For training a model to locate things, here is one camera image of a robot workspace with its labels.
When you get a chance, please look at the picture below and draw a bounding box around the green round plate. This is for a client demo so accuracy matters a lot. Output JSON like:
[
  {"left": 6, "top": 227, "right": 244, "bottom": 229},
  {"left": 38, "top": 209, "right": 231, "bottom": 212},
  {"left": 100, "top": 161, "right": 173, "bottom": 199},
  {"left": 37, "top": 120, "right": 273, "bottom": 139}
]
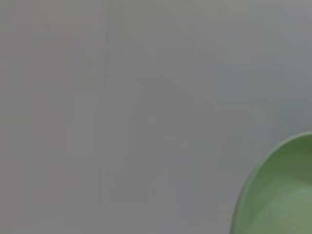
[{"left": 229, "top": 131, "right": 312, "bottom": 234}]

